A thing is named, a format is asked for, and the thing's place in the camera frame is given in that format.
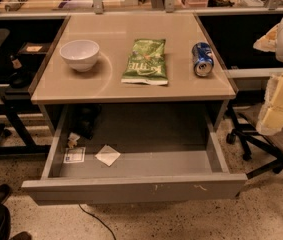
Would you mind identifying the grey top drawer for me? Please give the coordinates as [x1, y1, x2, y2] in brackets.
[22, 103, 247, 205]

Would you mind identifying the white square paper packet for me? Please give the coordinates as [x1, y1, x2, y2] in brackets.
[95, 145, 120, 167]

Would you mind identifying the green chip bag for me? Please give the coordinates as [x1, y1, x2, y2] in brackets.
[121, 39, 168, 86]

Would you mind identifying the white label card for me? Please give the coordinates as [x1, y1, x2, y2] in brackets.
[63, 147, 85, 163]

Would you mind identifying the black floor cable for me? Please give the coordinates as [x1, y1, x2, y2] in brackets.
[78, 203, 117, 240]

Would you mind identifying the small crumpled paper scrap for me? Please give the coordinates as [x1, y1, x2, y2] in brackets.
[67, 132, 80, 148]

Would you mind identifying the white ceramic bowl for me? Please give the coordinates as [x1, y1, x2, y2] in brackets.
[59, 40, 100, 72]

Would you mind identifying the blue soda can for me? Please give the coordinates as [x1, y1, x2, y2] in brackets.
[192, 42, 214, 77]

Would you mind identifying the black object inside drawer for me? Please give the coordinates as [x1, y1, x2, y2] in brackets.
[73, 104, 101, 139]

